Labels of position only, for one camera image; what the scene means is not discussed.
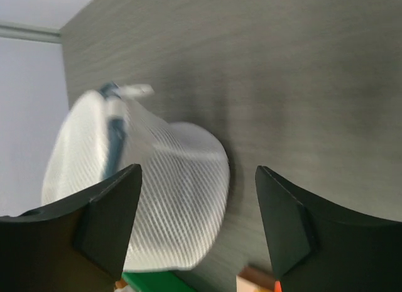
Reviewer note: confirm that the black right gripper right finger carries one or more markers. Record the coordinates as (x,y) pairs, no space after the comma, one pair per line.
(317,245)

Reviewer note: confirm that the white mesh laundry bag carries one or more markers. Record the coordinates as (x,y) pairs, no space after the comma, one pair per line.
(185,174)

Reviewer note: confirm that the aluminium frame rail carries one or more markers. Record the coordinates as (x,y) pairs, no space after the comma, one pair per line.
(30,33)

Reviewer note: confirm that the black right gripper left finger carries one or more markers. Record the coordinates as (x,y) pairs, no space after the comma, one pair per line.
(78,243)

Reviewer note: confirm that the green plastic tray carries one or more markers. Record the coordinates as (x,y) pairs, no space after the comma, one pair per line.
(164,281)

